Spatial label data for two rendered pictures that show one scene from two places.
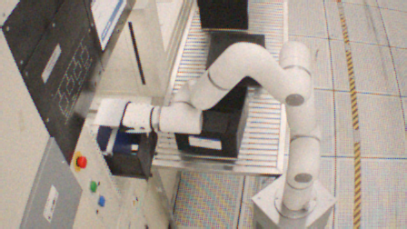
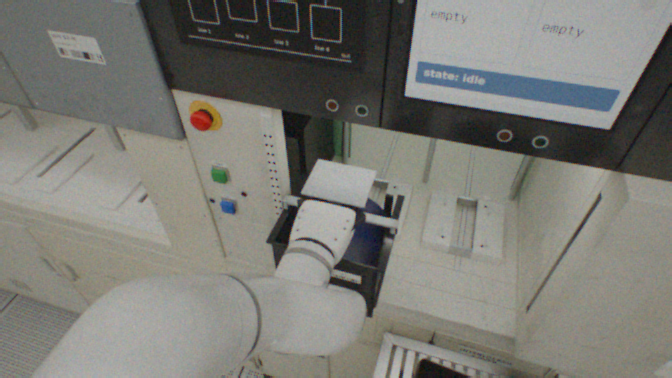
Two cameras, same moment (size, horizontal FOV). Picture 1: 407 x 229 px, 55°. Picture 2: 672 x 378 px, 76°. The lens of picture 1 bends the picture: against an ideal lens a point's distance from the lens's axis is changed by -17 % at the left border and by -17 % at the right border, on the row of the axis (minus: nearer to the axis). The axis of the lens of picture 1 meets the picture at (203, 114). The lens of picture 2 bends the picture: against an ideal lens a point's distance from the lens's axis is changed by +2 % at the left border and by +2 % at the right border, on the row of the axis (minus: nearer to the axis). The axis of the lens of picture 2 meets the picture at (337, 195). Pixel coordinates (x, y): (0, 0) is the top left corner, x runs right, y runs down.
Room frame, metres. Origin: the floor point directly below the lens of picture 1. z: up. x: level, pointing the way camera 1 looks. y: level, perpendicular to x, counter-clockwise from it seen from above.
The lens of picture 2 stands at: (1.08, -0.25, 1.83)
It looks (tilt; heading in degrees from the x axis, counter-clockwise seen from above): 46 degrees down; 92
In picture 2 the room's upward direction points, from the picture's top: straight up
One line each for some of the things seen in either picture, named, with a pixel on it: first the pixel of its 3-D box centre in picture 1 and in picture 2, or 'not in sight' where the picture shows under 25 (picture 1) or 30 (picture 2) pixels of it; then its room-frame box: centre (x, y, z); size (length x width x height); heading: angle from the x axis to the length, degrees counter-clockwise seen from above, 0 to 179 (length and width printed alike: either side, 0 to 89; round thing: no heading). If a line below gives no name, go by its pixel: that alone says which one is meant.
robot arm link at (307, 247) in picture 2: (157, 119); (307, 260); (1.02, 0.15, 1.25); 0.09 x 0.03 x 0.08; 165
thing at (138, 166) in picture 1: (121, 139); (338, 236); (1.06, 0.31, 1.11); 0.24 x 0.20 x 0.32; 165
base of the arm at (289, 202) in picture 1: (298, 188); not in sight; (0.89, -0.34, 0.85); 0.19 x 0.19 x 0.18
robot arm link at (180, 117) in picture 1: (182, 119); (293, 304); (1.00, 0.07, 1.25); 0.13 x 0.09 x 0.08; 75
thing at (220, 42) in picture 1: (236, 54); not in sight; (1.73, -0.21, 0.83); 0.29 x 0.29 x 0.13; 77
